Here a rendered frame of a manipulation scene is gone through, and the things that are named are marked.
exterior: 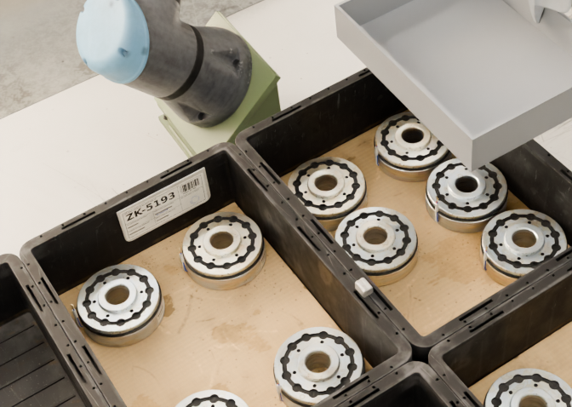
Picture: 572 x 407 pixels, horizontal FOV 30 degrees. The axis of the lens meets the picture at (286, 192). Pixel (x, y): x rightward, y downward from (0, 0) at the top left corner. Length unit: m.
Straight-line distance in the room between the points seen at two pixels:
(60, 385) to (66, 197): 0.44
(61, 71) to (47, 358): 1.72
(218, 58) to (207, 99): 0.06
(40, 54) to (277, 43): 1.32
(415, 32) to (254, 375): 0.45
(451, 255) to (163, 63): 0.47
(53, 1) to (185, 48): 1.75
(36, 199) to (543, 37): 0.81
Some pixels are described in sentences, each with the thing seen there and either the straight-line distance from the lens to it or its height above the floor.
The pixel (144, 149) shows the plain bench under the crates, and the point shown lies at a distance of 1.70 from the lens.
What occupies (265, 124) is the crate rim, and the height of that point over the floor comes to 0.93.
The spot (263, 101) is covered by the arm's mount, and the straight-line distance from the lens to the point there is 1.55.
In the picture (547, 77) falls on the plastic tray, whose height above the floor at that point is 1.05.
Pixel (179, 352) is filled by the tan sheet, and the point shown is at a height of 0.83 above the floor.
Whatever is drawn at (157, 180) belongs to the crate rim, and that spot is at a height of 0.93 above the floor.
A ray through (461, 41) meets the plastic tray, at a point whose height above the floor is 1.05.
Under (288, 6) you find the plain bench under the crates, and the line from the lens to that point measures 1.91.
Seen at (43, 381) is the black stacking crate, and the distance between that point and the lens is 1.31.
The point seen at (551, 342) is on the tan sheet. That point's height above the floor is 0.83.
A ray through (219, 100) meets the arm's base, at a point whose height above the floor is 0.84.
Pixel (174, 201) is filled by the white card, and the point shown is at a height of 0.89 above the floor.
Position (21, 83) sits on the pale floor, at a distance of 2.98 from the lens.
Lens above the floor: 1.89
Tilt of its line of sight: 48 degrees down
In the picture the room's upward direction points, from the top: 8 degrees counter-clockwise
